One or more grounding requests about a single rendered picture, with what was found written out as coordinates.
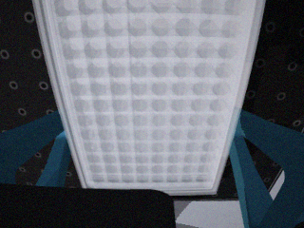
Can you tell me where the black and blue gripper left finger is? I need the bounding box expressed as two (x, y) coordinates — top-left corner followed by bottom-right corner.
(0, 110), (71, 187)

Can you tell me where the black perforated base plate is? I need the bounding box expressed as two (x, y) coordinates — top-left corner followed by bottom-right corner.
(0, 0), (304, 201)

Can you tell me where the clear plastic plate lid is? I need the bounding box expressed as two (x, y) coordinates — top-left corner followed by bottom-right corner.
(32, 0), (266, 196)

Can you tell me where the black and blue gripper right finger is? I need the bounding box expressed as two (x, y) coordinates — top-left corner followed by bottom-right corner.
(229, 109), (304, 228)

